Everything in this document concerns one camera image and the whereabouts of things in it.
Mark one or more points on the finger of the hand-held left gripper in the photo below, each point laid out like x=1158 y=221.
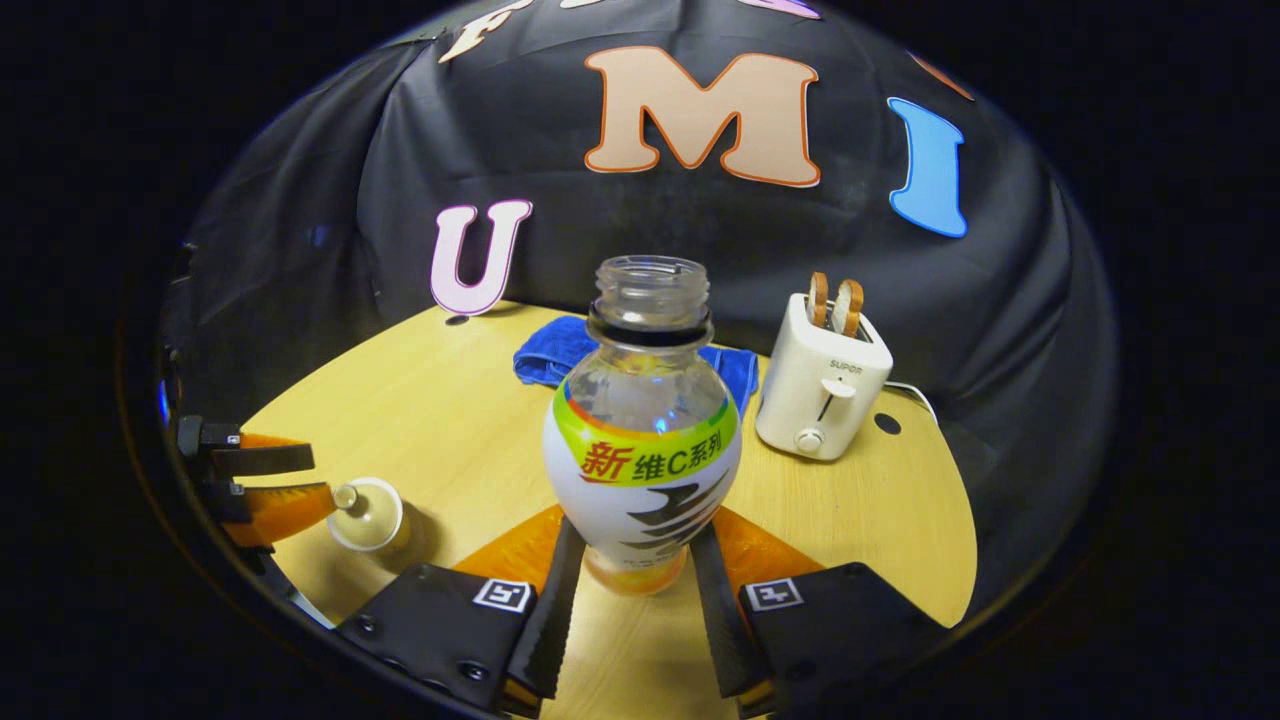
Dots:
x=265 y=460
x=285 y=505

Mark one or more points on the toasted bread slice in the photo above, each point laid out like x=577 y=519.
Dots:
x=850 y=308
x=818 y=300

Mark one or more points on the clear labelled water bottle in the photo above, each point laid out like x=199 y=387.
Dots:
x=640 y=450

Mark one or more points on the blue folded towel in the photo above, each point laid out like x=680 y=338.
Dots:
x=550 y=355

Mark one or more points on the white toaster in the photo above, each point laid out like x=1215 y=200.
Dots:
x=820 y=400

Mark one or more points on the black backdrop cloth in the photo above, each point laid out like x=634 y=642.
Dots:
x=700 y=230

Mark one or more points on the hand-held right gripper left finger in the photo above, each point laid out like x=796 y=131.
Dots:
x=555 y=620

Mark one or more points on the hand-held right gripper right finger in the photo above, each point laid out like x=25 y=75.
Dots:
x=720 y=620

